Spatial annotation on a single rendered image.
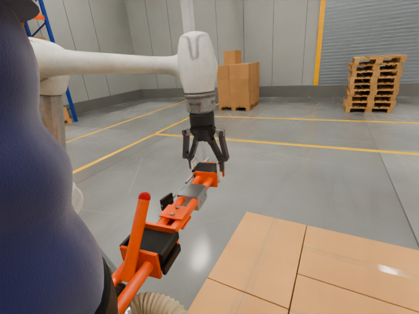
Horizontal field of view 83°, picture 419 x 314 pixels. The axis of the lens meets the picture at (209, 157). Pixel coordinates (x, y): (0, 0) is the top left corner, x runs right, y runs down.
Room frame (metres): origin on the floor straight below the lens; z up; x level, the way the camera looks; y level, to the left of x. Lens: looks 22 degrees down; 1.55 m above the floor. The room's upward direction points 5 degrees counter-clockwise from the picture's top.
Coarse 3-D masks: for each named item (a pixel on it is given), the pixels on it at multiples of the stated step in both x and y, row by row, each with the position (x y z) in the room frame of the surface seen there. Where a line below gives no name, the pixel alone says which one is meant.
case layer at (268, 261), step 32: (256, 224) 1.25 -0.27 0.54; (288, 224) 1.22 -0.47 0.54; (224, 256) 1.00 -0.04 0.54; (256, 256) 0.98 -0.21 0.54; (288, 256) 0.97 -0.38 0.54; (320, 256) 0.95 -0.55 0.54; (352, 256) 0.93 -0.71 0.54; (384, 256) 0.92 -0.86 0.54; (416, 256) 0.90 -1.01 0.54; (224, 288) 0.80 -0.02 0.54; (256, 288) 0.79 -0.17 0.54; (288, 288) 0.78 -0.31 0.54; (320, 288) 0.76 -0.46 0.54; (352, 288) 0.75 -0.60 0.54; (384, 288) 0.74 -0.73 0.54; (416, 288) 0.73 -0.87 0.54
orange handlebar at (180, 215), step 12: (168, 204) 0.52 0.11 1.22; (180, 204) 0.54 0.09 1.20; (192, 204) 0.52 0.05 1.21; (168, 216) 0.47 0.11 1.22; (180, 216) 0.47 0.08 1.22; (180, 228) 0.44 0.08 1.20; (144, 264) 0.33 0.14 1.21; (120, 276) 0.32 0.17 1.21; (144, 276) 0.31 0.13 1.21; (132, 288) 0.29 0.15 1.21; (120, 300) 0.26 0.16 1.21; (120, 312) 0.25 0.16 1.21
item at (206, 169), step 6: (204, 162) 0.76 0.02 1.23; (210, 162) 0.75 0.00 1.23; (198, 168) 0.71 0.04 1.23; (204, 168) 0.70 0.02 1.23; (210, 168) 0.70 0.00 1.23; (198, 174) 0.68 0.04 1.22; (204, 174) 0.67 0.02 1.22; (210, 174) 0.67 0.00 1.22; (216, 174) 0.66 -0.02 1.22; (222, 174) 0.73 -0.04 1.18; (204, 180) 0.67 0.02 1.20; (216, 180) 0.66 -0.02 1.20; (210, 186) 0.67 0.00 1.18; (216, 186) 0.66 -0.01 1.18
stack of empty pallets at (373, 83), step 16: (352, 64) 6.27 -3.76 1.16; (368, 64) 5.98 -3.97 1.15; (384, 64) 5.84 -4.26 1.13; (400, 64) 5.71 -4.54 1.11; (352, 80) 6.06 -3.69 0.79; (368, 80) 6.16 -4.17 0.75; (384, 80) 6.10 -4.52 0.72; (352, 96) 6.08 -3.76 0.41; (368, 96) 5.91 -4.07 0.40; (384, 96) 5.77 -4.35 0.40; (368, 112) 5.86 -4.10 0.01
